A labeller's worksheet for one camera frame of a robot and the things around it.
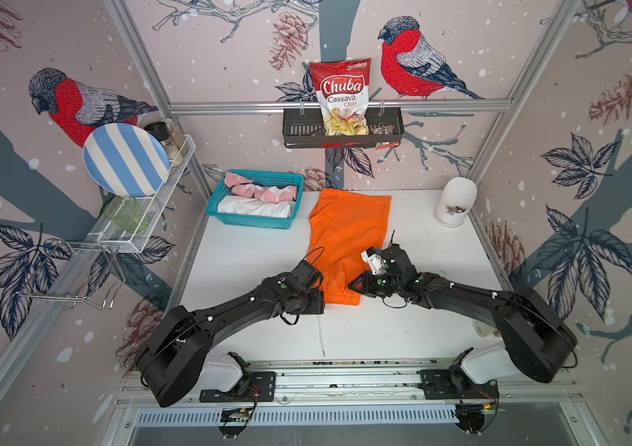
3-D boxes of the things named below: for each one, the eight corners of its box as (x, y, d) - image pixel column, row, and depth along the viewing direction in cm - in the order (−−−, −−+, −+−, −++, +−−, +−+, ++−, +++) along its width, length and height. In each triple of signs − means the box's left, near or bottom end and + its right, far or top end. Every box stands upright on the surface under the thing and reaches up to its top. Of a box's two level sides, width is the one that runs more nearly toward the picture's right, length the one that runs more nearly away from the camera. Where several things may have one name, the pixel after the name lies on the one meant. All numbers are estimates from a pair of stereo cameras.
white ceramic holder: (437, 231, 110) (452, 204, 97) (428, 205, 119) (440, 177, 106) (466, 231, 110) (484, 204, 97) (455, 205, 119) (470, 176, 106)
